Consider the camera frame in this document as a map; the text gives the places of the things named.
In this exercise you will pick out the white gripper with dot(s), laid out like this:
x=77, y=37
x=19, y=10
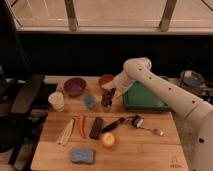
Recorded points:
x=121, y=83

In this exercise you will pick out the purple grape bunch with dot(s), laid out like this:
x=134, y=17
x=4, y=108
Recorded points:
x=107, y=97

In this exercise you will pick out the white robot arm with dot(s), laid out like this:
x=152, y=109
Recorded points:
x=185, y=104

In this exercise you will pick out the blue plastic cup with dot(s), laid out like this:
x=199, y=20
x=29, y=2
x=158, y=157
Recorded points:
x=89, y=101

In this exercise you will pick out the white plastic cup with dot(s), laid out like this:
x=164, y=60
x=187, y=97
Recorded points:
x=56, y=100

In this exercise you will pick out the red bowl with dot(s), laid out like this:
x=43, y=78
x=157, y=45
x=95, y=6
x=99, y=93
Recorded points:
x=105, y=79

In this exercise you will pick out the green plastic tray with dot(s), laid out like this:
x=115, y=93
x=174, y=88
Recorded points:
x=139, y=97

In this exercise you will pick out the black white small object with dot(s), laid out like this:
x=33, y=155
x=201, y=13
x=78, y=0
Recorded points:
x=137, y=121

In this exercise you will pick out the purple bowl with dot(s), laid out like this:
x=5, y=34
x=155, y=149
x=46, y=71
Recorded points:
x=74, y=87

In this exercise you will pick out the black remote control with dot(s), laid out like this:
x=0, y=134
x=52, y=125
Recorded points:
x=96, y=128

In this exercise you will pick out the yellow red apple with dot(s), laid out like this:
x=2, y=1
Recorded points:
x=108, y=140

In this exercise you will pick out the metal spoon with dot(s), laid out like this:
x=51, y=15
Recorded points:
x=155, y=131

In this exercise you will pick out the blue sponge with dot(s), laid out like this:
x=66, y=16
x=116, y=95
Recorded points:
x=80, y=155

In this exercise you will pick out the corn cob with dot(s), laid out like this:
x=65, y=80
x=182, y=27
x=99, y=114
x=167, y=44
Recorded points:
x=66, y=133

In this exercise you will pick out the black office chair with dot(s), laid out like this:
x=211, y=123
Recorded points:
x=16, y=125

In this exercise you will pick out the black handled utensil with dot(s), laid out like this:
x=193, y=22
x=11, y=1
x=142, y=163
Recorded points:
x=113, y=125

